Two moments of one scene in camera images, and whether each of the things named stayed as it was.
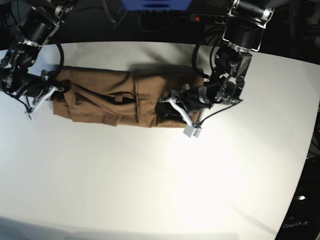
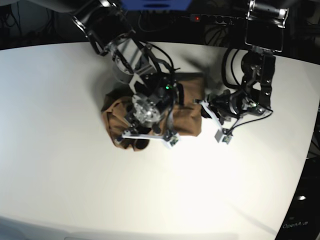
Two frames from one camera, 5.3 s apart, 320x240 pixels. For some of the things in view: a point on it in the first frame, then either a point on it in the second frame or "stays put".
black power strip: (216, 19) stays put
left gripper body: (34, 88) to (144, 117)
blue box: (156, 5) stays put
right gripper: (192, 101) to (222, 106)
